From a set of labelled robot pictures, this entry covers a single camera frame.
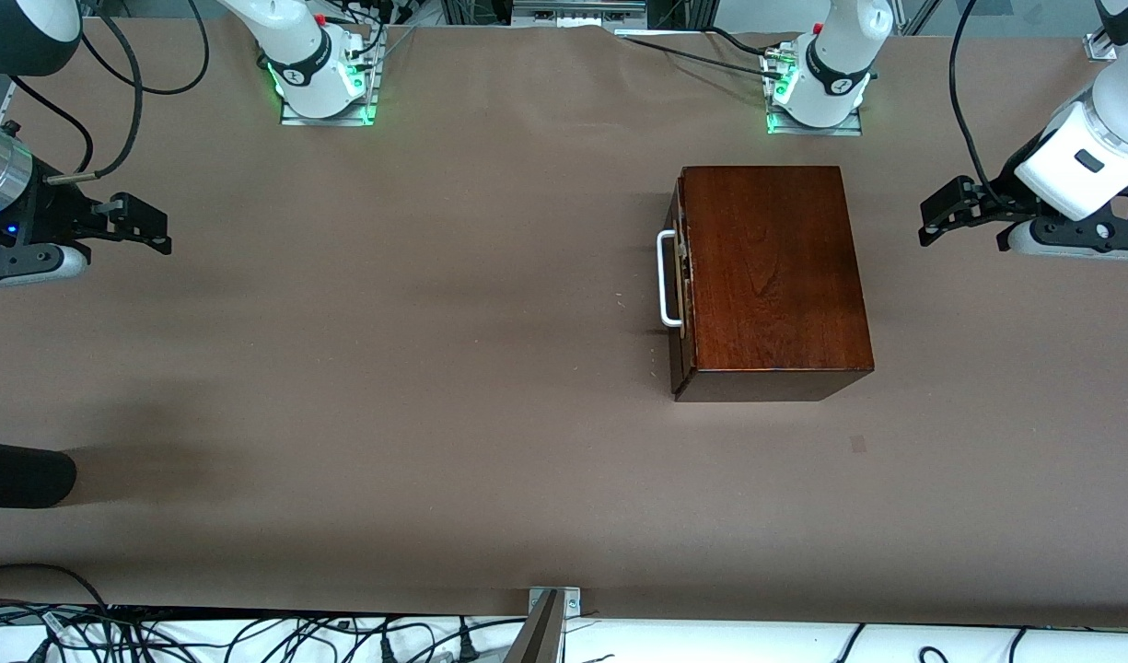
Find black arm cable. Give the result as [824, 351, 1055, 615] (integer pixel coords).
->
[6, 0, 210, 185]
[948, 0, 1008, 211]

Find silver metal bracket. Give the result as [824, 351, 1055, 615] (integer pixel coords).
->
[528, 587, 582, 616]

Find black cable on table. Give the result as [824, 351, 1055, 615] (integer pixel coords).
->
[617, 26, 797, 82]

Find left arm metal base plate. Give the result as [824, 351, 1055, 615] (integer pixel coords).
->
[766, 46, 864, 137]

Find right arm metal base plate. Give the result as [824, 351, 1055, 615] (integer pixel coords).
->
[280, 37, 380, 127]

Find black cylinder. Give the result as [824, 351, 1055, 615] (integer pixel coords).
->
[0, 440, 77, 509]

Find dark wooden cabinet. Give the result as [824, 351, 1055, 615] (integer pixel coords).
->
[667, 166, 875, 403]

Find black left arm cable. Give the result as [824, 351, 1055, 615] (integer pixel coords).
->
[948, 0, 1008, 211]

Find wooden drawer with white handle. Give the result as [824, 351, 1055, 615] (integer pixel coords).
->
[657, 177, 695, 369]

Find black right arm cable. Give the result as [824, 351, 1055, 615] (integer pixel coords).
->
[6, 0, 210, 185]

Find white board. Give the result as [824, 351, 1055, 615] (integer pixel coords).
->
[0, 611, 1128, 663]

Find black looped cable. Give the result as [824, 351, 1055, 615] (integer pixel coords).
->
[0, 563, 115, 616]

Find dark grey metal post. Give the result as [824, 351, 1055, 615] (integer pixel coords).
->
[506, 589, 564, 663]

